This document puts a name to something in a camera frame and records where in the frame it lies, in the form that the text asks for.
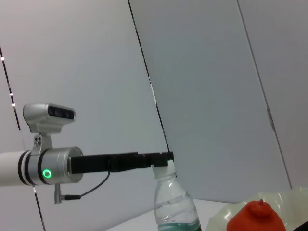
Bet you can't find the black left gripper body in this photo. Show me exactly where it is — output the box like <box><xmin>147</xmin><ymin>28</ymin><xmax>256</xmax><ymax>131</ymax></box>
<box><xmin>68</xmin><ymin>151</ymin><xmax>145</xmax><ymax>175</ymax></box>

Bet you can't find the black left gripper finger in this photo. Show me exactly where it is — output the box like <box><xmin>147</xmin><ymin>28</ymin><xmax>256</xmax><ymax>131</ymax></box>
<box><xmin>141</xmin><ymin>154</ymin><xmax>168</xmax><ymax>169</ymax></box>
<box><xmin>160</xmin><ymin>151</ymin><xmax>175</xmax><ymax>161</ymax></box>

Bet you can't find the clear water bottle green label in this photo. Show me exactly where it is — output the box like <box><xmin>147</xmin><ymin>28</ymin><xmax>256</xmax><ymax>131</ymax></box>
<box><xmin>153</xmin><ymin>160</ymin><xmax>202</xmax><ymax>231</ymax></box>

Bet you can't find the pale green glass fruit bowl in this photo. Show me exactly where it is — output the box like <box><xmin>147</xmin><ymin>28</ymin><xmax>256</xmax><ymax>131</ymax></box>
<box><xmin>205</xmin><ymin>185</ymin><xmax>308</xmax><ymax>231</ymax></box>

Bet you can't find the left gripper cable with plug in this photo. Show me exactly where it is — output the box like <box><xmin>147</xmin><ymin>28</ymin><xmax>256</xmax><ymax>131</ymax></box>
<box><xmin>54</xmin><ymin>170</ymin><xmax>111</xmax><ymax>205</ymax></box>

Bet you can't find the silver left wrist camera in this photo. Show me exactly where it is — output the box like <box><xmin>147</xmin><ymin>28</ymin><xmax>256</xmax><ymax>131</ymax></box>
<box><xmin>23</xmin><ymin>103</ymin><xmax>77</xmax><ymax>154</ymax></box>

